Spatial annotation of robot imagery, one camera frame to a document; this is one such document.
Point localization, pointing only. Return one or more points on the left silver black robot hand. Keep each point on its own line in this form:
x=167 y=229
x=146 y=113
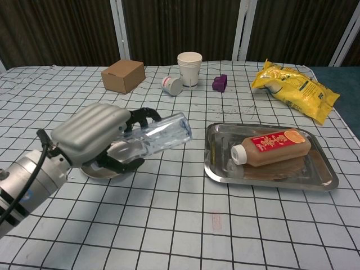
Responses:
x=87 y=129

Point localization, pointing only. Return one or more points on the clear plastic water bottle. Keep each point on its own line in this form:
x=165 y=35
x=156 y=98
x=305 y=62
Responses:
x=163 y=137

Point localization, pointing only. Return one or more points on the orange-labelled drink bottle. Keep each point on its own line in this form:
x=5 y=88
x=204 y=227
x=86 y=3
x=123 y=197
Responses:
x=275 y=149

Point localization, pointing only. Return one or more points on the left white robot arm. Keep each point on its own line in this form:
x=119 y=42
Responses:
x=28 y=182

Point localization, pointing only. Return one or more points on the round steel plate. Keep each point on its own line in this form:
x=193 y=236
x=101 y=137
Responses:
x=95 y=173

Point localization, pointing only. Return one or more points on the brown cardboard box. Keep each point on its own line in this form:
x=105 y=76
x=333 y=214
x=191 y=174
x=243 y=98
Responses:
x=122 y=76

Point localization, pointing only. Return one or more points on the small white jar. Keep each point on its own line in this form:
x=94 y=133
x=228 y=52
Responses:
x=172 y=85

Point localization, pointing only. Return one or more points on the brown folding partition screen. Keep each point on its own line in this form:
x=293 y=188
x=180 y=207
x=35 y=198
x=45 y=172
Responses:
x=70 y=28

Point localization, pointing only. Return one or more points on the white black checkered tablecloth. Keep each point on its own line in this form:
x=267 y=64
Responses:
x=168 y=211

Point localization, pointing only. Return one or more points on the white paper cup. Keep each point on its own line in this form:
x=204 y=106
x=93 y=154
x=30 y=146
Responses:
x=189 y=71

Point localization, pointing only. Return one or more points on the rectangular steel tray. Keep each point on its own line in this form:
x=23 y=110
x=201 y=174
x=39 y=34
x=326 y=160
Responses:
x=222 y=135

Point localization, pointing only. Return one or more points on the purple plastic block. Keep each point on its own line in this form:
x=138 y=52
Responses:
x=220 y=83

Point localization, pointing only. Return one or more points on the yellow snack bag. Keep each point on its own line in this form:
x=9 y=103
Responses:
x=295 y=87

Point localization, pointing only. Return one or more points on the teal table cover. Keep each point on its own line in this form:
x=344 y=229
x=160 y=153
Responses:
x=346 y=84

